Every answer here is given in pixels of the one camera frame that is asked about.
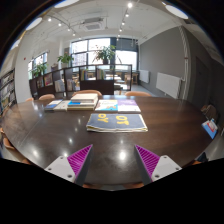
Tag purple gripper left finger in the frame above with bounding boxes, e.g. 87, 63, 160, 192
45, 145, 93, 186

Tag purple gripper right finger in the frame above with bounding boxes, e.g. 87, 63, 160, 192
135, 145, 181, 185

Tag folded navy yellow towel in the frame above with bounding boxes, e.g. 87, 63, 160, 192
86, 113, 148, 132

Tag pale book beside stack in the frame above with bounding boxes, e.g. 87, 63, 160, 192
54, 100, 69, 111

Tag stack of books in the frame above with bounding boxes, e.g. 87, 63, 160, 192
68, 93, 98, 110

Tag blue grey book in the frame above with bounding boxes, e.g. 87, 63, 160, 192
44, 100, 62, 111

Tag purple white book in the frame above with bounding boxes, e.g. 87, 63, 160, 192
118, 99, 141, 113

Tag blue white book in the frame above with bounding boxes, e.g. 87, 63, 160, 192
95, 100, 118, 112

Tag blue card at right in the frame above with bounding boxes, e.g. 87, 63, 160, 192
202, 119, 218, 138

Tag orange chair back left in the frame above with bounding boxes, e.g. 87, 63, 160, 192
39, 94, 55, 100

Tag orange chair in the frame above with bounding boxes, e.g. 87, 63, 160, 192
125, 91, 151, 97
39, 94, 55, 100
72, 90, 102, 96

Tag orange chair back right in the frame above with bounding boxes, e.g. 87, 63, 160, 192
125, 91, 151, 97

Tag orange chair back centre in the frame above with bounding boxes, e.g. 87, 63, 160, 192
72, 90, 102, 96

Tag dark open bookshelf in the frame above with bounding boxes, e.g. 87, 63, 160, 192
29, 64, 132, 99

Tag left potted plant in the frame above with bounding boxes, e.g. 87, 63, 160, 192
57, 53, 73, 68

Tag large potted plant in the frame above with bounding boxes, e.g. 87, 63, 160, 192
94, 45, 115, 65

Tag ceiling air conditioner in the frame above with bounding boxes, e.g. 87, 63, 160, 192
81, 17, 104, 31

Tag white wall radiator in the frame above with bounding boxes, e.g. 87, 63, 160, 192
156, 73, 181, 99

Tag wall bookshelf at left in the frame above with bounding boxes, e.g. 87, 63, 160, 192
0, 69, 17, 115

